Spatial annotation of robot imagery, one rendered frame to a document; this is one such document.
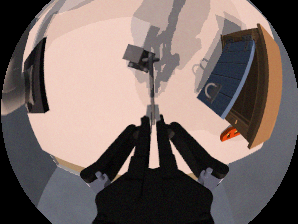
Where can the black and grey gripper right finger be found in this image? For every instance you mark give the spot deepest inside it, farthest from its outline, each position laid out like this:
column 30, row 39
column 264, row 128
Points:
column 209, row 171

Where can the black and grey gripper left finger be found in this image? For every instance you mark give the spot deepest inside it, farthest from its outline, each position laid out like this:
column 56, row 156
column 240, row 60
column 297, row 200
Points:
column 102, row 172

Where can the red spirit level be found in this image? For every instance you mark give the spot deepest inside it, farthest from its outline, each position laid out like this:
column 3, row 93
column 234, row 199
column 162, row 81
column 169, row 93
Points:
column 229, row 133

